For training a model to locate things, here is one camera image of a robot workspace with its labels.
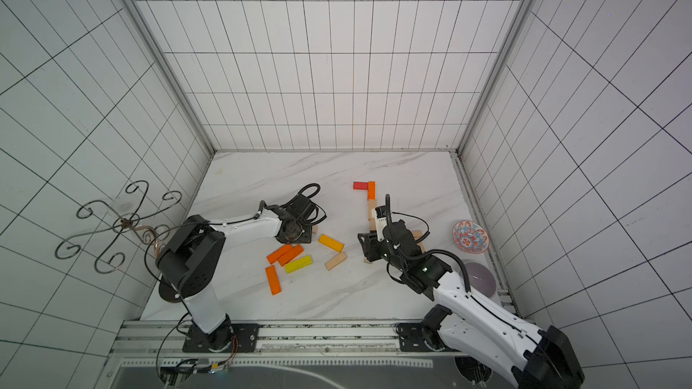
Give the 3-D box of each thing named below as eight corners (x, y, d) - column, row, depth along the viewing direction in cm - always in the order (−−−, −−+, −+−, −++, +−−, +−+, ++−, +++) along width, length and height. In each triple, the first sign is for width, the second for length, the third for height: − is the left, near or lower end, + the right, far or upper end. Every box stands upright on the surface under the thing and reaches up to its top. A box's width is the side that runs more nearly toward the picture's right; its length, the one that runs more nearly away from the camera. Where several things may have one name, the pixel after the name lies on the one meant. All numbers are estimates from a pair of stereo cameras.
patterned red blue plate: (448, 243, 94) (452, 237, 90) (455, 222, 99) (459, 216, 96) (480, 259, 90) (486, 253, 87) (486, 236, 96) (492, 230, 92)
